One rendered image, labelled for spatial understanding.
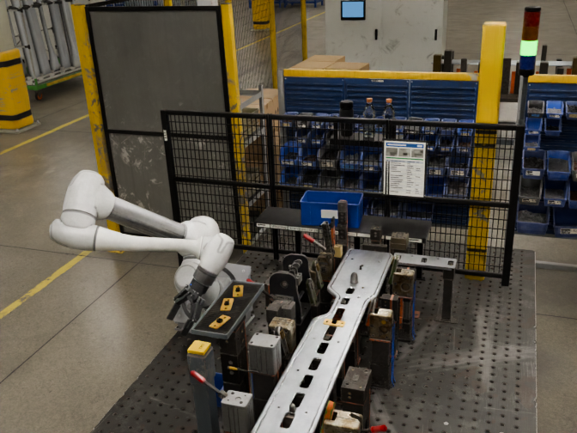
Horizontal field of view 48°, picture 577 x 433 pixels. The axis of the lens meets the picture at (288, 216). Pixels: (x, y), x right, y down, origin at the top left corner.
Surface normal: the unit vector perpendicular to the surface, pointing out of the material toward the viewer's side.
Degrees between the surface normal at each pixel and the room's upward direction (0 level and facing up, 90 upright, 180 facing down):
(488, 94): 90
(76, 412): 0
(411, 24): 90
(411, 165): 90
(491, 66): 90
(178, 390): 0
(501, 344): 0
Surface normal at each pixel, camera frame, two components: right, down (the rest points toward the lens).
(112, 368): -0.04, -0.92
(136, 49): -0.35, 0.38
